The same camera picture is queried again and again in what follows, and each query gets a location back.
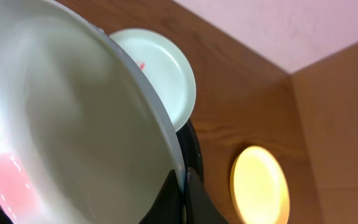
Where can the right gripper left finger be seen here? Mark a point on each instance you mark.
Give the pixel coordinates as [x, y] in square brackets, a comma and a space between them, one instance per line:
[167, 208]

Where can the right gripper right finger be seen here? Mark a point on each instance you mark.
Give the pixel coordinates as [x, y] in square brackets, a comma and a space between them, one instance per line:
[200, 208]

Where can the black round tray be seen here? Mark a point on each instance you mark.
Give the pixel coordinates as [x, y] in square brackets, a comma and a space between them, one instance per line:
[190, 150]

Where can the light blue plate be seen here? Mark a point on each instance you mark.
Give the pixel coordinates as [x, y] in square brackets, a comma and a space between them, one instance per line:
[166, 68]
[84, 137]

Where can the yellow plate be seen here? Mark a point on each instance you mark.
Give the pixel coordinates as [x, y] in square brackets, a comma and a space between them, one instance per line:
[258, 188]

